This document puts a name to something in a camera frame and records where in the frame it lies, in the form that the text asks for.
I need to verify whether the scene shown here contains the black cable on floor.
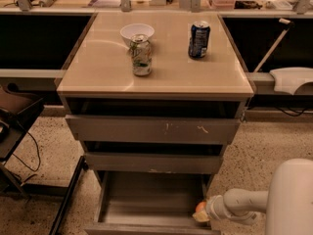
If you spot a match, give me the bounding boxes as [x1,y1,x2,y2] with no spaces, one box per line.
[12,131,42,173]

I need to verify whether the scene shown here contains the top grey drawer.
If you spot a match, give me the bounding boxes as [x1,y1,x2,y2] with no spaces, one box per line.
[66,115,240,144]

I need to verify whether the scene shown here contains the white stick with tip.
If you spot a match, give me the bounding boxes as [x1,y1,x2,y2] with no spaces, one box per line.
[253,18,294,72]

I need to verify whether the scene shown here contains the dark cart on left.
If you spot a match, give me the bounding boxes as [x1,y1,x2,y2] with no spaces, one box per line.
[0,83,44,199]

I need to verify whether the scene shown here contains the dark blue soda can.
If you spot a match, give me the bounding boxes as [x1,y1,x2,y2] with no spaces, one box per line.
[188,21,210,59]

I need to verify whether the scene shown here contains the white bowl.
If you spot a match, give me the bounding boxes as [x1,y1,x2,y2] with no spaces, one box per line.
[119,23,155,46]

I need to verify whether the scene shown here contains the black floor bar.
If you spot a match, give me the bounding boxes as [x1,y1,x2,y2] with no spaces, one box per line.
[49,156,85,235]

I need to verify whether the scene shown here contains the grey drawer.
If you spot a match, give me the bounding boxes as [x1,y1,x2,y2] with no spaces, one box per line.
[85,171,221,235]
[66,115,240,144]
[84,153,222,174]

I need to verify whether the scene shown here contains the white curved object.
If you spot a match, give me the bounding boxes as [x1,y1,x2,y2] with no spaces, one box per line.
[270,67,313,95]

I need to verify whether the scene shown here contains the orange fruit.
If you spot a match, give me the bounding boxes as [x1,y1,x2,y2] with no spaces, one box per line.
[196,202,206,212]

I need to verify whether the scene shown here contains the bottom grey drawer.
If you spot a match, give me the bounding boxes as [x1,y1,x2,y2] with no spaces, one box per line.
[85,171,221,235]

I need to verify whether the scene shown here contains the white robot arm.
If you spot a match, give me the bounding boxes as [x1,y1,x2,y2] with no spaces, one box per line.
[193,159,313,235]

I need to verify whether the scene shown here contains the middle grey drawer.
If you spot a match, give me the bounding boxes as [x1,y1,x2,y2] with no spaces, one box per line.
[84,153,222,174]

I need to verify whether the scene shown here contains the grey drawer cabinet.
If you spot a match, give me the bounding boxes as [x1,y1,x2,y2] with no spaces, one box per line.
[56,11,255,235]

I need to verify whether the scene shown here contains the green white soda can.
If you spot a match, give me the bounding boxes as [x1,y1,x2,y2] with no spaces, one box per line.
[130,34,152,76]

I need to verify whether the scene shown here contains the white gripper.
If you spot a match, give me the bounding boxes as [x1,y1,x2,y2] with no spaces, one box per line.
[193,195,227,222]

